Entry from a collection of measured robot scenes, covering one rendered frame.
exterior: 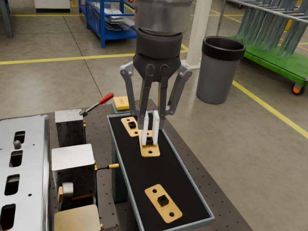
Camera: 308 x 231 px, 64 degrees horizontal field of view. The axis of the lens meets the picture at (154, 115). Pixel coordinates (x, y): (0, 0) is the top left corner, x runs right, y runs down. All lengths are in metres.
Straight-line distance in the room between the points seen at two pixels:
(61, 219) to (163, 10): 0.45
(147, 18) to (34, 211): 0.54
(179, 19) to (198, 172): 0.94
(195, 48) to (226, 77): 1.17
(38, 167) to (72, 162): 0.19
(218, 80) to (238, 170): 1.15
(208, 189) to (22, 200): 0.76
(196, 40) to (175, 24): 3.64
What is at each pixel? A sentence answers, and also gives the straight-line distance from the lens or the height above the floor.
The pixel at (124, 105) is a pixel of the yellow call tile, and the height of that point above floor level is 1.16.
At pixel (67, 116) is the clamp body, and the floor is 1.06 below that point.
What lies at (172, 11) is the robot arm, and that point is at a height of 1.50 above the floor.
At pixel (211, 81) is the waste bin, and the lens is 3.05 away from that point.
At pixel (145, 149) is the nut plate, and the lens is 0.52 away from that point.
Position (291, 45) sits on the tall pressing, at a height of 0.53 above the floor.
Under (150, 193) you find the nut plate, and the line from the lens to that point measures 0.52.
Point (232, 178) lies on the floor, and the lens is 2.28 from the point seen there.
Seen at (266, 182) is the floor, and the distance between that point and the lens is 2.39.
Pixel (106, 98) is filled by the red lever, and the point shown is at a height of 1.12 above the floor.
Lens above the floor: 1.57
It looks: 34 degrees down
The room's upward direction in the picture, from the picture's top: 6 degrees clockwise
